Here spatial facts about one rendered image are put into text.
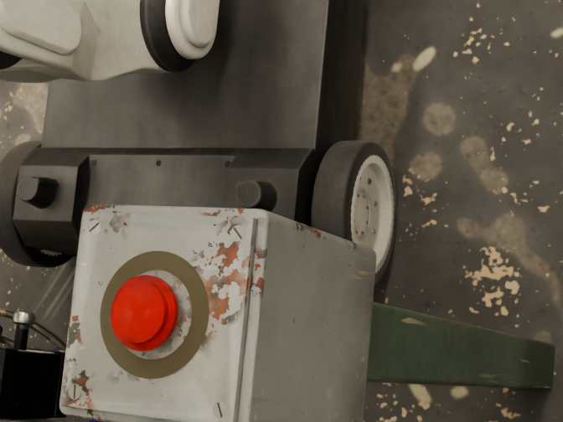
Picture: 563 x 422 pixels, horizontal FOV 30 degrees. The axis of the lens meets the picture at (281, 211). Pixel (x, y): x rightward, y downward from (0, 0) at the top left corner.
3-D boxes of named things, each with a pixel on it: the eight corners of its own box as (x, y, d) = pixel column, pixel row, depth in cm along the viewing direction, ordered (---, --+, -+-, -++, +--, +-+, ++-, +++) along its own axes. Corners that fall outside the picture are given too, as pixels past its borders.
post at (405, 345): (555, 343, 138) (338, 292, 71) (552, 389, 137) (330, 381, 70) (509, 340, 140) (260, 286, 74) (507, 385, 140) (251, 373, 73)
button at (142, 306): (195, 280, 56) (175, 275, 54) (188, 355, 55) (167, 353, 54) (132, 275, 58) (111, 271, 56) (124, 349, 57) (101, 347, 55)
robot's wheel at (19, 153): (50, 120, 170) (-29, 172, 154) (75, 120, 168) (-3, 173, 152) (81, 229, 179) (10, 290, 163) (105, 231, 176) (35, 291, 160)
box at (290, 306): (383, 250, 70) (264, 207, 54) (368, 431, 69) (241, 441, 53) (226, 243, 75) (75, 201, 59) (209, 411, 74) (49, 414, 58)
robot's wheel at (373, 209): (374, 172, 155) (323, 116, 138) (405, 172, 152) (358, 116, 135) (353, 303, 149) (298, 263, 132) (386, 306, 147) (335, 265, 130)
